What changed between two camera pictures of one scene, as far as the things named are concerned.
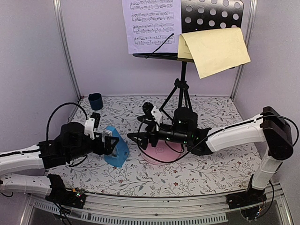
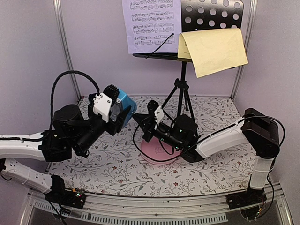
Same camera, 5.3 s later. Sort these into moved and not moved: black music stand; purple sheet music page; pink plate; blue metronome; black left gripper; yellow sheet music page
Moved: black left gripper; blue metronome
Not moved: purple sheet music page; pink plate; yellow sheet music page; black music stand
